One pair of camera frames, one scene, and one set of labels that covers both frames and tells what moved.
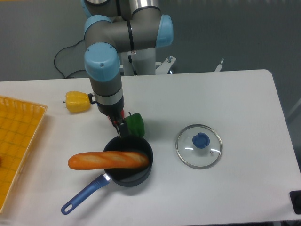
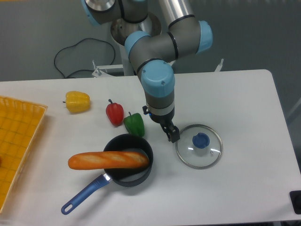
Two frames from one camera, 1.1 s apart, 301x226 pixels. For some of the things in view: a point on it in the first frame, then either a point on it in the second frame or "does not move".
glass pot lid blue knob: (201, 140) does not move
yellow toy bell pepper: (77, 101) does not move
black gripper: (114, 111) to (172, 131)
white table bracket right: (219, 66) does not move
